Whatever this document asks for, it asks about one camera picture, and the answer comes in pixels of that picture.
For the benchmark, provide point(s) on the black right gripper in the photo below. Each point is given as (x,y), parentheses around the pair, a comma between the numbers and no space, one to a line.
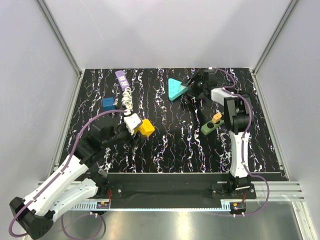
(196,77)

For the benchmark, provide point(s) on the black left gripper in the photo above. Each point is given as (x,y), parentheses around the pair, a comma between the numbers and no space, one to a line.
(133,142)

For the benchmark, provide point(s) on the teal triangular power strip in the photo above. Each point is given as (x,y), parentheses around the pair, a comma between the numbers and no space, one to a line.
(175,89)

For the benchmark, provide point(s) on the yellow cube socket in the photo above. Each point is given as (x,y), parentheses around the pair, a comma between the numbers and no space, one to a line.
(146,128)

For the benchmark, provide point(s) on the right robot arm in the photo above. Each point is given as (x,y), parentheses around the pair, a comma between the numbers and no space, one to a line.
(219,86)

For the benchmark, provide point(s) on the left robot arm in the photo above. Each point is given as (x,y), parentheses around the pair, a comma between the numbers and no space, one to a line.
(78,178)

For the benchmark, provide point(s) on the green round-hole power strip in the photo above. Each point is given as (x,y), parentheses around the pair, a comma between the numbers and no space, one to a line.
(210,126)

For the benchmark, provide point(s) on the blue cube socket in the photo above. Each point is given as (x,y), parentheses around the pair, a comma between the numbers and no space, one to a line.
(109,104)

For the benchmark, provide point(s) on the purple power strip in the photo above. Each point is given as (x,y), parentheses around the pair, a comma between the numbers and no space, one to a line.
(122,80)

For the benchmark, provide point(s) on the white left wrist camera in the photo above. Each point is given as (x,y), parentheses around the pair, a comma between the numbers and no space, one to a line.
(132,122)

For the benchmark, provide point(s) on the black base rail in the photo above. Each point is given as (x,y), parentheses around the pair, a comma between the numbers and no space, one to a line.
(215,185)

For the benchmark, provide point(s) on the white slotted cable duct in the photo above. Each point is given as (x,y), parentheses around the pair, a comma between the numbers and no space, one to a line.
(91,206)

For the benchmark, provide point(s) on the aluminium frame rail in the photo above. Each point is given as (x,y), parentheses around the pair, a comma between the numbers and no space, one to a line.
(287,191)

